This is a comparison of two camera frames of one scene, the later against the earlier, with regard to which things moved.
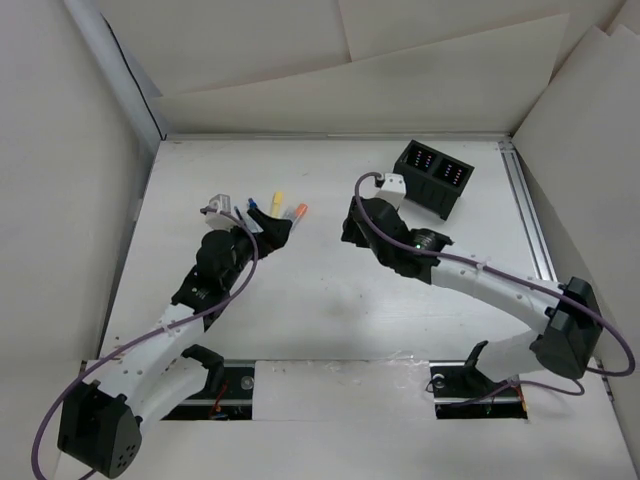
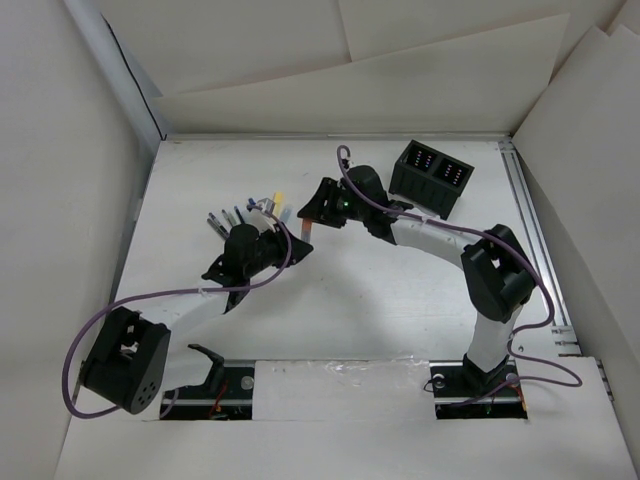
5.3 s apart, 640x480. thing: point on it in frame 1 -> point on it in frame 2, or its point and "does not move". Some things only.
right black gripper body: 357,235 -> 340,205
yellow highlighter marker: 277,200 does not move
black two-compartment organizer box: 433,179 does not move
